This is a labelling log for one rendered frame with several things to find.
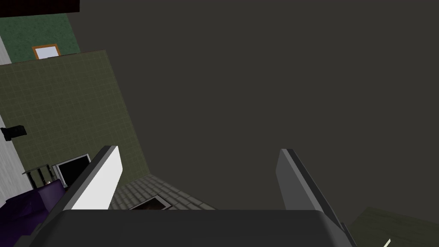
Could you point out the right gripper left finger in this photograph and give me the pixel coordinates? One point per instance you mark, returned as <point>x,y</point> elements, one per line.
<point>99,183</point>

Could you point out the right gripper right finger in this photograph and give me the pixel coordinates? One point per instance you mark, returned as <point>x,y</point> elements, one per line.
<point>296,187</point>

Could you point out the black television screen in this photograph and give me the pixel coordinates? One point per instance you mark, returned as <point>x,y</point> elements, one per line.
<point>72,169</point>

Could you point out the dark side table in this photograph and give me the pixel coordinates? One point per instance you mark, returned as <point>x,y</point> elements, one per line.
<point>38,175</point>

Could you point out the purple sofa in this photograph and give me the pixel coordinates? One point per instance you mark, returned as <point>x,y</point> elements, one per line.
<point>27,206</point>

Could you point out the orange framed picture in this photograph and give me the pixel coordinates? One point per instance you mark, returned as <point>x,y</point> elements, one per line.
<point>47,52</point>

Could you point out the black wall fixture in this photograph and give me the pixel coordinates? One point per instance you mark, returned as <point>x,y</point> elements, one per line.
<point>13,132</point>

